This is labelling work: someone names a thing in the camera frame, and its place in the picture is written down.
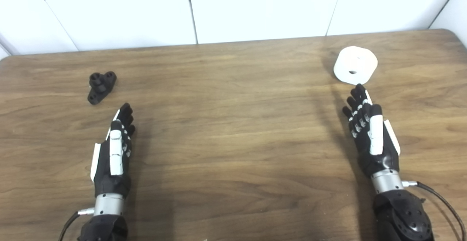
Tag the black white robot left hand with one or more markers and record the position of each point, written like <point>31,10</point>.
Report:
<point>116,153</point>

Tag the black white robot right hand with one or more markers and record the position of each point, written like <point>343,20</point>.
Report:
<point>376,139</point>

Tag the black flanged holder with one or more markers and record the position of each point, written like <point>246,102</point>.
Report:
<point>100,88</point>

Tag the round white plastic piece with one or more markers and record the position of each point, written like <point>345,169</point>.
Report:
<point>361,60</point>

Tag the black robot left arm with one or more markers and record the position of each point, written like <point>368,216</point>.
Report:
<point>107,228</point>

